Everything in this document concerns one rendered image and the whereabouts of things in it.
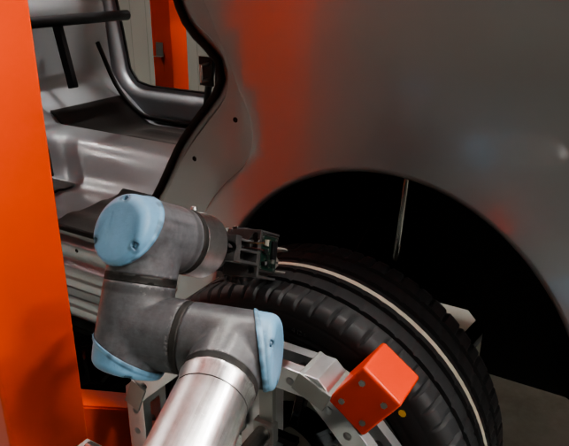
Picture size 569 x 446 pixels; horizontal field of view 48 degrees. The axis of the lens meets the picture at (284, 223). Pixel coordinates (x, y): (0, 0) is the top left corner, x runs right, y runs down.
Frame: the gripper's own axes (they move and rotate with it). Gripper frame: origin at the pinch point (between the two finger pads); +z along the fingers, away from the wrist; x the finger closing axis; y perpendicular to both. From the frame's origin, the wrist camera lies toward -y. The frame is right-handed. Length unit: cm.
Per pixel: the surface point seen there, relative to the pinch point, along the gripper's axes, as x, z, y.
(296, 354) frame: -14.1, -6.2, 10.8
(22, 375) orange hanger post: -23.1, -19.5, -34.0
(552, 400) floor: -33, 199, 15
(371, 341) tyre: -11.0, -1.7, 20.6
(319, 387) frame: -17.9, -9.0, 16.7
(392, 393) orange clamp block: -17.1, -8.8, 27.4
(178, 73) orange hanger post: 138, 206, -224
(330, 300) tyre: -5.5, -1.3, 13.0
